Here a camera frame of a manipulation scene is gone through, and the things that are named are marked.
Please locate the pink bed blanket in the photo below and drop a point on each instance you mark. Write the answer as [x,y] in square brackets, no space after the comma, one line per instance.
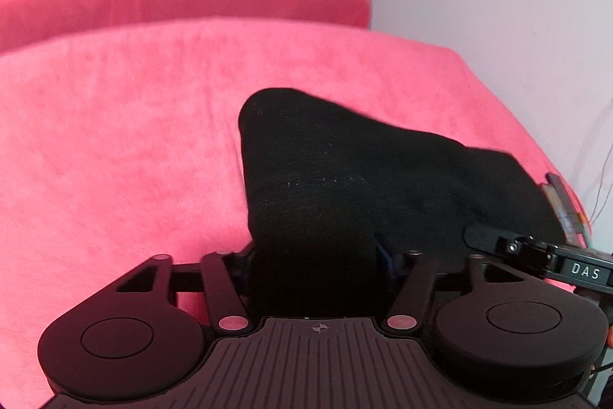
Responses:
[119,140]

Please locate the dark phone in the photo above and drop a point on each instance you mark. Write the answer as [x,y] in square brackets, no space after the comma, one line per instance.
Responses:
[570,193]
[562,210]

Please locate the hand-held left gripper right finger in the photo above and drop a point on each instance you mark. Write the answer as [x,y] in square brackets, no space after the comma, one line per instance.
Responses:
[385,260]

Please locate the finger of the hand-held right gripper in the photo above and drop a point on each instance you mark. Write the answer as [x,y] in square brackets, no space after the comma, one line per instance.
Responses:
[488,241]

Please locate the black knit pants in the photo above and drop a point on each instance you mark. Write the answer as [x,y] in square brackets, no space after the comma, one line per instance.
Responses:
[335,179]

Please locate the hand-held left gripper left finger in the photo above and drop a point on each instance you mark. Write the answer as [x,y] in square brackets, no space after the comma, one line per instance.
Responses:
[215,279]

